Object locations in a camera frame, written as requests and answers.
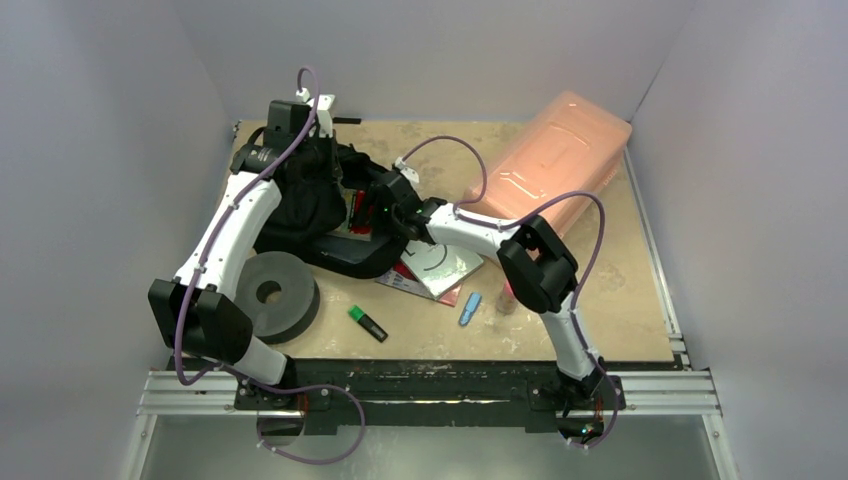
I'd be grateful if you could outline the translucent pink plastic storage box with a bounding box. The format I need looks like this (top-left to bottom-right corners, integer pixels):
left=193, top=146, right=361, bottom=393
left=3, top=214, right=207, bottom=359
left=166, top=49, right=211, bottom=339
left=462, top=91, right=632, bottom=219

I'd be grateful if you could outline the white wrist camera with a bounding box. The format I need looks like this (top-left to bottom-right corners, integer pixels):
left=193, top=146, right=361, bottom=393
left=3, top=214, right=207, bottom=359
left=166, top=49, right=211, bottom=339
left=295, top=87, right=336, bottom=138
left=392, top=157, right=420, bottom=187

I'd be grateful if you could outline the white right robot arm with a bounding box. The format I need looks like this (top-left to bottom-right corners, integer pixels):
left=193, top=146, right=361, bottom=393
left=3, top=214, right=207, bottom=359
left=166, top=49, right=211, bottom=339
left=353, top=169, right=605, bottom=407

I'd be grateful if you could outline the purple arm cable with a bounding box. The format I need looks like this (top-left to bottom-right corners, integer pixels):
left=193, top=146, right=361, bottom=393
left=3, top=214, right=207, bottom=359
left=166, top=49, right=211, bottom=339
left=172, top=66, right=367, bottom=466
left=397, top=135, right=624, bottom=452

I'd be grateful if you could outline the grey foam roll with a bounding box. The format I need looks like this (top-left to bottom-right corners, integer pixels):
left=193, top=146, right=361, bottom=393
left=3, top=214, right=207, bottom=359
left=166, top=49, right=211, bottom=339
left=234, top=251, right=320, bottom=344

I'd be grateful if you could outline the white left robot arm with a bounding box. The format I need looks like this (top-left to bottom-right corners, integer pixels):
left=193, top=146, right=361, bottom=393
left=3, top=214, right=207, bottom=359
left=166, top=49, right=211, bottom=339
left=148, top=89, right=335, bottom=409

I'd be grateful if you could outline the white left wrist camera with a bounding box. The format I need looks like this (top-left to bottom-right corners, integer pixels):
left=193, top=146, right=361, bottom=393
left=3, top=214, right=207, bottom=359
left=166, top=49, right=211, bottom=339
left=295, top=87, right=336, bottom=138

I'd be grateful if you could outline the pink capped small bottle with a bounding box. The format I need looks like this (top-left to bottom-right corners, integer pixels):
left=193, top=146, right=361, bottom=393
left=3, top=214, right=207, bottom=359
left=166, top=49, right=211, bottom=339
left=495, top=281, right=518, bottom=315

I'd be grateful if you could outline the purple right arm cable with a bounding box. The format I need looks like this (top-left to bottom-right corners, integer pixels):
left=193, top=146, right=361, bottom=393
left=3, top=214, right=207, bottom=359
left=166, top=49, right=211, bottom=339
left=397, top=135, right=624, bottom=452

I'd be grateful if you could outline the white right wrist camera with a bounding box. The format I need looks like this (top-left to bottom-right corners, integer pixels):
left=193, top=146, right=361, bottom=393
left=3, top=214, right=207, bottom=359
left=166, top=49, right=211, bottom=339
left=392, top=157, right=420, bottom=187

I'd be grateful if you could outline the black student backpack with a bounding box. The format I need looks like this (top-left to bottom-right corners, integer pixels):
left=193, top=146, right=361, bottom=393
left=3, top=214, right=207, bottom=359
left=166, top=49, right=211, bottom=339
left=253, top=138, right=408, bottom=279

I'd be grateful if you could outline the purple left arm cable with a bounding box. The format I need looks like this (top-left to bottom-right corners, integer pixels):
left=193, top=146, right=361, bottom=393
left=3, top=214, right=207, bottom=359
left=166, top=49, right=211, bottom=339
left=172, top=66, right=367, bottom=466

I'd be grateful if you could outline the green highlighter marker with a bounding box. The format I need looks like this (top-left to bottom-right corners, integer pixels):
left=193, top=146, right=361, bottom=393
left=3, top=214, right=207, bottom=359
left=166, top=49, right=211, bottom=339
left=348, top=305, right=388, bottom=343

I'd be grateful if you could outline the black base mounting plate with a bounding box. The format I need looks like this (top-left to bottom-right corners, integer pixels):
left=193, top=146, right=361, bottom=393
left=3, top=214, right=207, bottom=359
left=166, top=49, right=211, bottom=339
left=165, top=357, right=627, bottom=439

